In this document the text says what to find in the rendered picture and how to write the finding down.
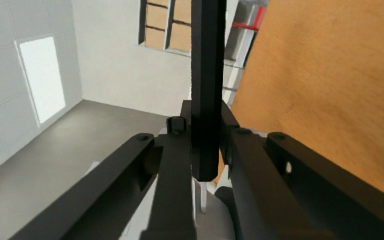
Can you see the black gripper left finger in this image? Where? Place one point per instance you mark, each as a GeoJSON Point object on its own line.
{"type": "Point", "coordinates": [101, 204]}

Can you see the grey frying pan with black handle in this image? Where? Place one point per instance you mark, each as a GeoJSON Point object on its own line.
{"type": "Point", "coordinates": [212, 217]}

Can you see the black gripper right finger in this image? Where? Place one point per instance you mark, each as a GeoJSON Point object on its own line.
{"type": "Point", "coordinates": [331, 197]}

